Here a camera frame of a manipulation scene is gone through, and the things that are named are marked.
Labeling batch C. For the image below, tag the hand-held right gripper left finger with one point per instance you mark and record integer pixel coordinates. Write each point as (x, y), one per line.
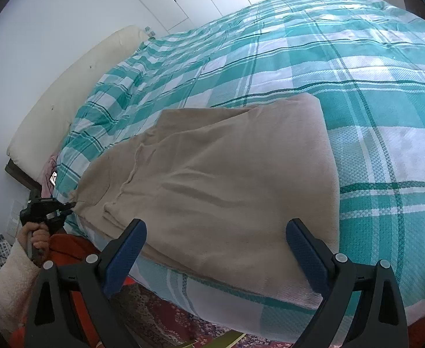
(123, 261)

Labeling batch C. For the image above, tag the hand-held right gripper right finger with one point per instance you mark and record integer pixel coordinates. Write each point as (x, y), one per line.
(305, 257)

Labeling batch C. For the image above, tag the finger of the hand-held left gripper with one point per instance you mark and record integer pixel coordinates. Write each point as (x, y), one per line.
(68, 206)

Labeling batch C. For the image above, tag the beige pants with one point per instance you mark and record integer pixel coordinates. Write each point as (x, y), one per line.
(216, 188)

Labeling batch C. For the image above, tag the person's left forearm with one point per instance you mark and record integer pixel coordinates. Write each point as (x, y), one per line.
(5, 286)

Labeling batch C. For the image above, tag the person's left hand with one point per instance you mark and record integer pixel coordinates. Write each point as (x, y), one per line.
(38, 241)

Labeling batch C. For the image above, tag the pink cloth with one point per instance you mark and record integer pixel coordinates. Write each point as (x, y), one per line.
(48, 168)

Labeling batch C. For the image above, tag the person's left leg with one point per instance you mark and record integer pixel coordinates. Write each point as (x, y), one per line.
(71, 250)

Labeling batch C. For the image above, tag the red patterned rug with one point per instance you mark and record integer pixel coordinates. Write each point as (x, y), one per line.
(154, 315)

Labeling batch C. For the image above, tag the cream padded headboard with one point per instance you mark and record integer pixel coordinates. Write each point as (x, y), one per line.
(71, 87)

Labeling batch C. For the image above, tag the olive metal bar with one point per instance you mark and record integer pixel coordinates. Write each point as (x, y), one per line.
(216, 340)

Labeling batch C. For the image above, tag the teal plaid blanket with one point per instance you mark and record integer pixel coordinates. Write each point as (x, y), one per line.
(361, 79)

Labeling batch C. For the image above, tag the white wall socket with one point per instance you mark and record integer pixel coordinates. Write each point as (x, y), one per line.
(14, 221)

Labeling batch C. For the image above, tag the dark wooden bed frame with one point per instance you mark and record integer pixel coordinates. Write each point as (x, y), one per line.
(22, 177)

